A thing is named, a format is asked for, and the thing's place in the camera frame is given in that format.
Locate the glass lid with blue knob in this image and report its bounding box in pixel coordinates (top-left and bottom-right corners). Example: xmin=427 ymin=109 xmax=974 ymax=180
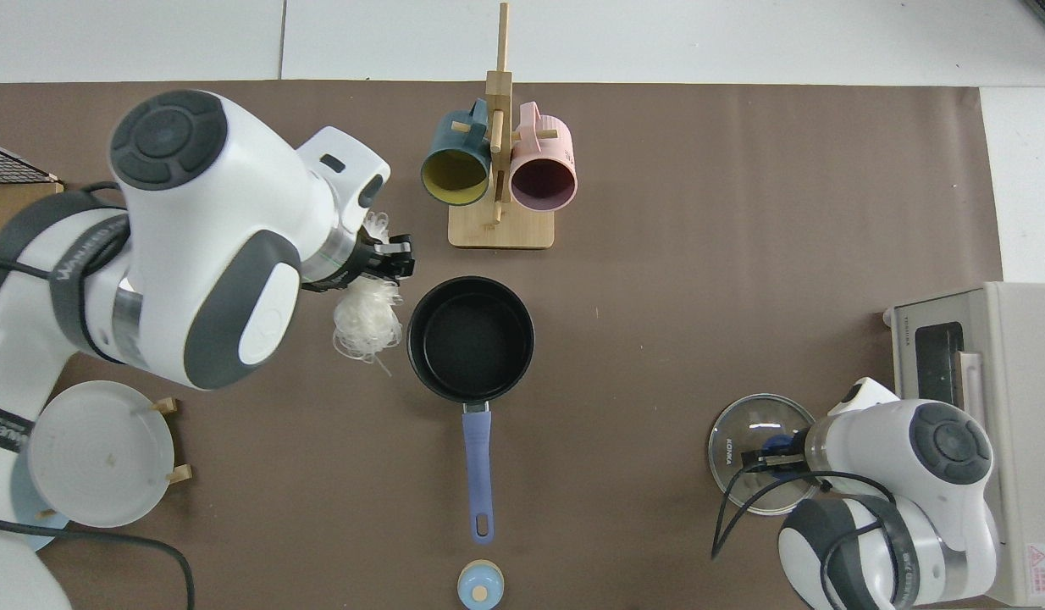
xmin=706 ymin=394 xmax=821 ymax=516

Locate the white vermicelli bundle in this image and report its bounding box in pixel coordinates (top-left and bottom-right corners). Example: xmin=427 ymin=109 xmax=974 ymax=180
xmin=332 ymin=212 xmax=405 ymax=378

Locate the wooden plate rack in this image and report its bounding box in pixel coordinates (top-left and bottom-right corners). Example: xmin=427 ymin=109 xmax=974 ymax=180
xmin=19 ymin=396 xmax=193 ymax=520

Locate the white plate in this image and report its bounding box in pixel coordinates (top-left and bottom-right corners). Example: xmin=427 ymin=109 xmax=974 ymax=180
xmin=27 ymin=380 xmax=176 ymax=530

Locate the light blue plate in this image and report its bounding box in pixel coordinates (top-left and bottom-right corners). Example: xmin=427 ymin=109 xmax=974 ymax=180
xmin=10 ymin=457 xmax=70 ymax=553

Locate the dark teal cup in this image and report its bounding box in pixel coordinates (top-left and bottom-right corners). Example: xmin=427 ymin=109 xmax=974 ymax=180
xmin=419 ymin=99 xmax=493 ymax=207

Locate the wooden cup stand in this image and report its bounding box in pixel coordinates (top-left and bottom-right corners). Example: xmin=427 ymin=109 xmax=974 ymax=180
xmin=448 ymin=3 xmax=556 ymax=250

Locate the brown table cloth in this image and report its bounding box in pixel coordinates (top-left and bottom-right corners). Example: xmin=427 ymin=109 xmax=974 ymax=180
xmin=0 ymin=80 xmax=1004 ymax=610

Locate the pink ribbed cup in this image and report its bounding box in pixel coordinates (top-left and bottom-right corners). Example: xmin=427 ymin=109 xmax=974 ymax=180
xmin=508 ymin=102 xmax=578 ymax=212

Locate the pale toaster oven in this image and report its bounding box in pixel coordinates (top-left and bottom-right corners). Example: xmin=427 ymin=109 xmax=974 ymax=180
xmin=882 ymin=282 xmax=1045 ymax=607

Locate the small blue round thing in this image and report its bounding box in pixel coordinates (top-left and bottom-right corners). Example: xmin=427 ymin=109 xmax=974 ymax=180
xmin=457 ymin=561 xmax=505 ymax=609

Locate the black pot with blue handle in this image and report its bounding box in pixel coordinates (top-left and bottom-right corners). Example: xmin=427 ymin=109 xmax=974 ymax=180
xmin=406 ymin=276 xmax=536 ymax=545

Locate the wire basket with wooden floor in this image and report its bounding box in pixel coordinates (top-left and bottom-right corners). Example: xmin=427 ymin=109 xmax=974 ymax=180
xmin=0 ymin=140 xmax=64 ymax=255

